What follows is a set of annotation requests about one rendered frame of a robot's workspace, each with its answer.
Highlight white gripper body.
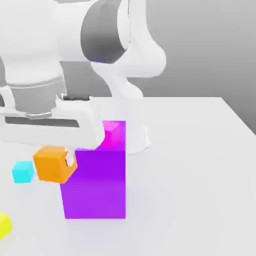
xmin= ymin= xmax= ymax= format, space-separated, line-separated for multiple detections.
xmin=0 ymin=99 xmax=106 ymax=150

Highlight small orange cube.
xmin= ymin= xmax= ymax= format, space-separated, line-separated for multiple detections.
xmin=32 ymin=145 xmax=78 ymax=184

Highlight small cyan cube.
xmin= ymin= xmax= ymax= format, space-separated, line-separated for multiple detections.
xmin=11 ymin=160 xmax=35 ymax=184

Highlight small yellow cube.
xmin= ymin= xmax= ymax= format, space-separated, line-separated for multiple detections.
xmin=0 ymin=211 xmax=13 ymax=240

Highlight large purple box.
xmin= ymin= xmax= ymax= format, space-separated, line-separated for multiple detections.
xmin=59 ymin=120 xmax=127 ymax=220

